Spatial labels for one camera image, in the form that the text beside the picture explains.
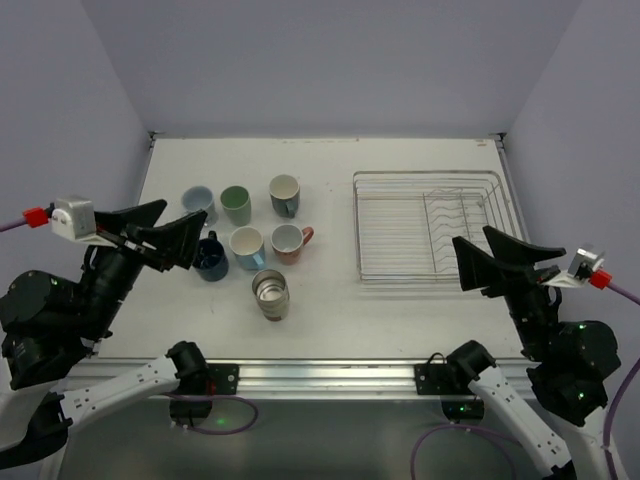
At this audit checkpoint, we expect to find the dark blue mug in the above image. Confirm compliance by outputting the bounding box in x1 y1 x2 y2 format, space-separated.
192 230 229 282

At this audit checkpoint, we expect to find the pale blue footed cup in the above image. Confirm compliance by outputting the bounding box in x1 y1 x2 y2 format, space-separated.
181 186 218 226

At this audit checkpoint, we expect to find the light blue mug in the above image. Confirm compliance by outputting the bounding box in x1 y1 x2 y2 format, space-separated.
229 226 266 271

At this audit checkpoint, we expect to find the sage green cup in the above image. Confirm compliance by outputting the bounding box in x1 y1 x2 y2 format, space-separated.
220 185 251 227

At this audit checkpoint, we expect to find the cream cup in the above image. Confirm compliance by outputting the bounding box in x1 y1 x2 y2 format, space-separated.
251 269 290 322

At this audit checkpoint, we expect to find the pink mug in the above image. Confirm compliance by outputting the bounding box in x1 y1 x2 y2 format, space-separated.
271 224 315 265

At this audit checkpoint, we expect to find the teal grey mug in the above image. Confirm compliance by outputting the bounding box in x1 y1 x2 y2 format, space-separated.
269 174 300 219

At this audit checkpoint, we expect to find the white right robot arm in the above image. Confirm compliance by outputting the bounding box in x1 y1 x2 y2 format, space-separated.
445 226 628 479

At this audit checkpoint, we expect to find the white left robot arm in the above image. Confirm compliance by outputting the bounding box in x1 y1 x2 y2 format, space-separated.
1 197 208 469

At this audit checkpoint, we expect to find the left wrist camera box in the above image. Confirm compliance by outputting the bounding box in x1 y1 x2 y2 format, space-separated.
51 195 97 242

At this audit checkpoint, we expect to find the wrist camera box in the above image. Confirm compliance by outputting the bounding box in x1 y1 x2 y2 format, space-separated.
51 195 97 242
543 244 612 290

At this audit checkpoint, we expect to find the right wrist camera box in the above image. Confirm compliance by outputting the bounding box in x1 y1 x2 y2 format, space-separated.
543 244 612 290

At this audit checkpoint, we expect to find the metal wire dish rack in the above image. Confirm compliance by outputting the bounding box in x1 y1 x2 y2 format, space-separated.
353 170 521 290

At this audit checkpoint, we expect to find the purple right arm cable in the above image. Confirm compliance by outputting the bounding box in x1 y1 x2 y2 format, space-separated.
409 277 640 480

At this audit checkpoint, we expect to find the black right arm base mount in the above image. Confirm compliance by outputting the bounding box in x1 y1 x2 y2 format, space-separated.
413 340 496 423

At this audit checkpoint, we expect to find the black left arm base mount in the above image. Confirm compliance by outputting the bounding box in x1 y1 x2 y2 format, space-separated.
167 341 239 427

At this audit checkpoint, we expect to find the aluminium front rail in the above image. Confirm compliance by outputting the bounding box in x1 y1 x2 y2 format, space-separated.
63 358 534 400

